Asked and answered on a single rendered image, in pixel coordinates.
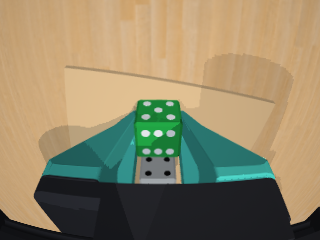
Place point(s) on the beige flat mat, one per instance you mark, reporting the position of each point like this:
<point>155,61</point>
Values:
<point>97,99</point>

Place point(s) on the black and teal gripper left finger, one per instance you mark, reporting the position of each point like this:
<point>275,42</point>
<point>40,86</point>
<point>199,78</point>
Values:
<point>100,156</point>

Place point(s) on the green die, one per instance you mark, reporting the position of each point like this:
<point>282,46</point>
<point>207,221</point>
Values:
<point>158,128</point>

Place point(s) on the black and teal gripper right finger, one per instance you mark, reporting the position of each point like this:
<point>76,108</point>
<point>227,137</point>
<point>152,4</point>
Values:
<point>216,158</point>

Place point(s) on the white die with black pips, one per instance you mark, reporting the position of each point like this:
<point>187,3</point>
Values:
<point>157,170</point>

